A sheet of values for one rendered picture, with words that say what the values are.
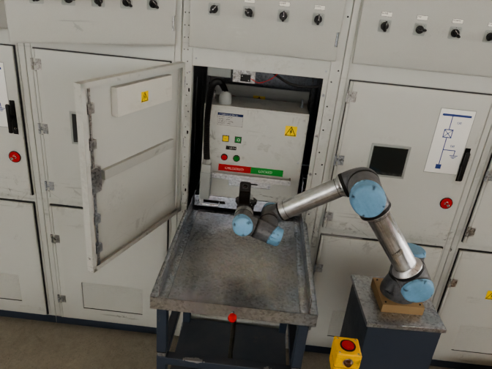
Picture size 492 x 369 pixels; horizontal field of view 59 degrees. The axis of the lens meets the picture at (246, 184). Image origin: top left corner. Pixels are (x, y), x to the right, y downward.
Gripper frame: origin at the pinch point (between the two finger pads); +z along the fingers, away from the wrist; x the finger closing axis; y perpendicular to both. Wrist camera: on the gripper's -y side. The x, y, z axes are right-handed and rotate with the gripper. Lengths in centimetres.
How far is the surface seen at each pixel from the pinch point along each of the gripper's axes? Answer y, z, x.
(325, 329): 83, 34, 51
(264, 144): -19.4, 22.8, 5.5
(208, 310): 34, -42, -9
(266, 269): 25.9, -17.3, 11.7
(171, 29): -66, 7, -39
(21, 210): 28, 24, -116
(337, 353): 29, -65, 34
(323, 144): -23.2, 17.8, 32.9
